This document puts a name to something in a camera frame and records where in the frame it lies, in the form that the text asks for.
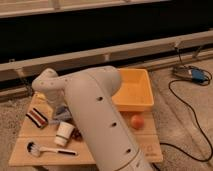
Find orange plastic bin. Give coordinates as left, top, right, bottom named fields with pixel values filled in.
left=113, top=68, right=154, bottom=112

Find blue crumpled cloth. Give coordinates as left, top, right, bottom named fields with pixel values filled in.
left=49, top=106, right=72, bottom=124

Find white dish brush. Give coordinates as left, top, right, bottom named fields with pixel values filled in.
left=27, top=142, right=78, bottom=157

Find wooden folding table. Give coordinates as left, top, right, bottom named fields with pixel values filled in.
left=8, top=92, right=164, bottom=167

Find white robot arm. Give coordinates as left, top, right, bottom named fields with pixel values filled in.
left=32, top=66, right=153, bottom=171

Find black power cable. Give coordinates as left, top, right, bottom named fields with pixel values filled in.
left=159, top=46, right=213, bottom=163

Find white paper cup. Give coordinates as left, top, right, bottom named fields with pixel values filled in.
left=54, top=122, right=74, bottom=147

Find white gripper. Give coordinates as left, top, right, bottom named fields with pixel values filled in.
left=46, top=91, right=64, bottom=112

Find blue power adapter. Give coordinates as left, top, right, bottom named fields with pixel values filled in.
left=172, top=66, right=206, bottom=83

